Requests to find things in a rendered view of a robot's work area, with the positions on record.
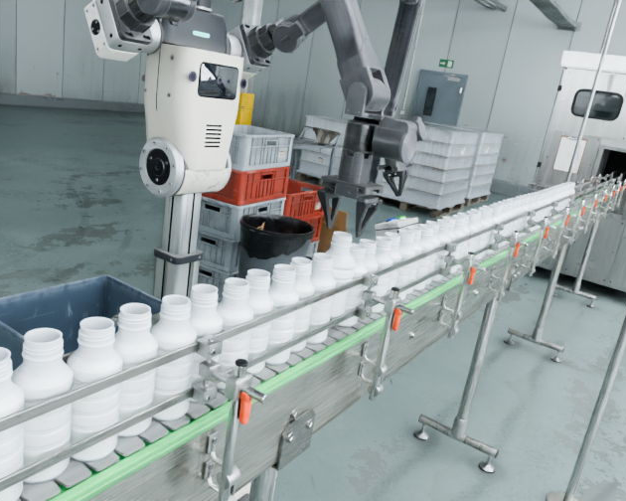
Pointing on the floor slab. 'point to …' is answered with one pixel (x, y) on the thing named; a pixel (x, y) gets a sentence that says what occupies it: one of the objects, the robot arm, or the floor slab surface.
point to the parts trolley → (311, 147)
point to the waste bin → (271, 242)
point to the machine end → (604, 162)
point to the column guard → (244, 108)
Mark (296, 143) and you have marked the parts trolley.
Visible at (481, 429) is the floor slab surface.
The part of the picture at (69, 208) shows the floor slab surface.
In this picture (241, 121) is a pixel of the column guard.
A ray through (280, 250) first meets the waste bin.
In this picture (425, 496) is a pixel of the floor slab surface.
